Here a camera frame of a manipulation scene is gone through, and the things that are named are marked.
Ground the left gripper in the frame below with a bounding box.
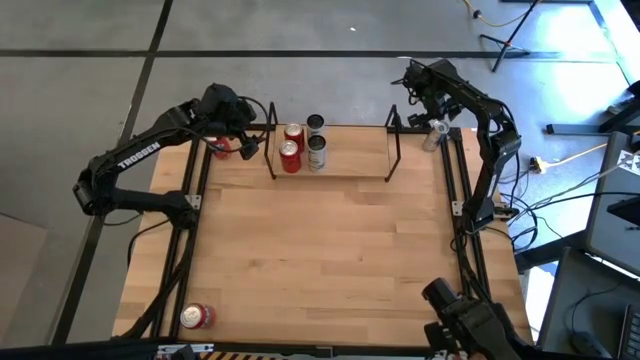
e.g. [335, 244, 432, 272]
[197, 83, 260, 161]

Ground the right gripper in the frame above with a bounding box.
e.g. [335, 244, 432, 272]
[404, 60, 462, 128]

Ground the blue silver Red Bull can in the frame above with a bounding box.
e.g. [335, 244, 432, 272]
[422, 118, 451, 154]

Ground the orange Fanta can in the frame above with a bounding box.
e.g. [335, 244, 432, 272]
[212, 135, 233, 161]

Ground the red cola can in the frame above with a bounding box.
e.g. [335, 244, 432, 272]
[278, 139, 303, 175]
[283, 122, 306, 154]

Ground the white Celsius slim can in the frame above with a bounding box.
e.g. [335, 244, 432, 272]
[306, 134, 328, 174]

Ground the pale slim beverage can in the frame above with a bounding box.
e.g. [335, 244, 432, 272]
[306, 113, 326, 139]

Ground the black tripod stand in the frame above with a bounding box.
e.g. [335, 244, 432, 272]
[478, 0, 544, 74]

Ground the black stand base bar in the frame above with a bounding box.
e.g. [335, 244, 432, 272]
[544, 97, 640, 137]

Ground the red soda can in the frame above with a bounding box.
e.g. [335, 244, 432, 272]
[179, 302, 217, 331]

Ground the black white marker tag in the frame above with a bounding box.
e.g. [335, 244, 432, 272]
[617, 148, 640, 177]

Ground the yellow black hazard tape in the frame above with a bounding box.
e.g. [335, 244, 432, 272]
[199, 351, 281, 360]

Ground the black jointed device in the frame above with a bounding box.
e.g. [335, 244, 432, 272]
[421, 276, 539, 360]

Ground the black monitor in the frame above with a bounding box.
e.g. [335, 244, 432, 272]
[606, 195, 640, 227]

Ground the dark grey desk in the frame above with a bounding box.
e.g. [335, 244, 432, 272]
[537, 247, 640, 360]

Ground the black computer mouse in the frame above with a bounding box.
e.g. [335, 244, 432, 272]
[572, 330, 609, 359]

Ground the black keyboard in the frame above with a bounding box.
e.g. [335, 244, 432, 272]
[617, 303, 640, 360]

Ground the black table frame rail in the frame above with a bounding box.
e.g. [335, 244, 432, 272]
[148, 137, 201, 339]
[171, 139, 214, 339]
[199, 124, 454, 135]
[439, 139, 472, 297]
[453, 132, 491, 302]

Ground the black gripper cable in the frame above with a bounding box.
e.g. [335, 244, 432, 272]
[238, 94, 271, 151]

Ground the black frame wooden shelf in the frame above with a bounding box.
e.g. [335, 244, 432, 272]
[263, 101, 403, 184]

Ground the yellow extension cord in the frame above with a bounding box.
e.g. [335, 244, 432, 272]
[529, 142, 609, 174]

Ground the black diagonal frame brace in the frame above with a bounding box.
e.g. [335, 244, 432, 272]
[117, 269, 186, 341]

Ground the black table edge rail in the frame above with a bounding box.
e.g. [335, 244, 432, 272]
[114, 341, 436, 357]

